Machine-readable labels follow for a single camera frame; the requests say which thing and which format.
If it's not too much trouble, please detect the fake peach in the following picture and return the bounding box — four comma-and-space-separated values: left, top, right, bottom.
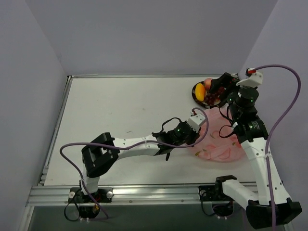
204, 78, 212, 90

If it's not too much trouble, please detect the fake red grape bunch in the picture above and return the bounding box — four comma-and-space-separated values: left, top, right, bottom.
204, 87, 225, 106

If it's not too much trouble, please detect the fake yellow mango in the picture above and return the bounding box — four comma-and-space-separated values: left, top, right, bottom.
195, 83, 206, 102

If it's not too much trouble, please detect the pink plastic bag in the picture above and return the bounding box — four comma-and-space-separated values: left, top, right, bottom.
189, 107, 245, 162

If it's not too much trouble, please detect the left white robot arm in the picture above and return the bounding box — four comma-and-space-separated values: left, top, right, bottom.
67, 121, 204, 202

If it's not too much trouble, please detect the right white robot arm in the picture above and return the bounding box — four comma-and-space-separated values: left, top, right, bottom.
209, 71, 302, 230

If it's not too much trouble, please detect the black rimmed plate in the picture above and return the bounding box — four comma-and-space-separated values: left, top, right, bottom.
192, 82, 226, 108

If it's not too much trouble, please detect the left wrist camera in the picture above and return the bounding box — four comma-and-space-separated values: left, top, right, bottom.
187, 114, 205, 132

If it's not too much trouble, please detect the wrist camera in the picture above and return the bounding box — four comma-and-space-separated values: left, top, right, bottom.
236, 68, 263, 88
187, 114, 205, 132

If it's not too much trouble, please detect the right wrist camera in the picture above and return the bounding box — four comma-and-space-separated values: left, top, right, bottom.
236, 68, 263, 88

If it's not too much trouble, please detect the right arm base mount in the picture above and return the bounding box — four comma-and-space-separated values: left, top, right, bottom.
198, 185, 241, 220

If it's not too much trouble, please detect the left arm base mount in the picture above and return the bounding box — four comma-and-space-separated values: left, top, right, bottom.
64, 186, 114, 222

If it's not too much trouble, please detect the aluminium front rail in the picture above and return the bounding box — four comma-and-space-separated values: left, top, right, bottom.
26, 184, 263, 206

